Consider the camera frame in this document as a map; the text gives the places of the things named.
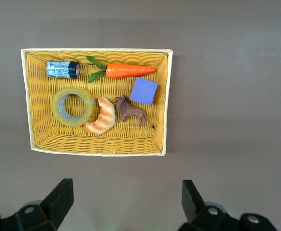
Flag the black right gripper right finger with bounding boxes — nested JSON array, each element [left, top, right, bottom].
[[178, 179, 279, 231]]

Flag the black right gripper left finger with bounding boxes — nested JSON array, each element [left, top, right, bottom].
[[0, 178, 74, 231]]

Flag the clear yellowish tape roll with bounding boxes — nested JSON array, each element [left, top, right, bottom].
[[51, 87, 96, 128]]

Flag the yellow wicker basket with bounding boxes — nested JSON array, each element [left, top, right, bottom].
[[21, 48, 174, 157]]

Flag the toy croissant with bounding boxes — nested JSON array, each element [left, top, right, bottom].
[[82, 96, 117, 135]]

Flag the brown toy lion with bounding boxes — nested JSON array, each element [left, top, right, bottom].
[[114, 94, 155, 129]]

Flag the purple foam cube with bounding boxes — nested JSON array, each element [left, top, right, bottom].
[[129, 77, 159, 106]]

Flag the small can with black lid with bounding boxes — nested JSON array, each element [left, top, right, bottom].
[[46, 60, 81, 79]]

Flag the orange toy carrot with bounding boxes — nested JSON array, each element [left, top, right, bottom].
[[86, 55, 158, 84]]

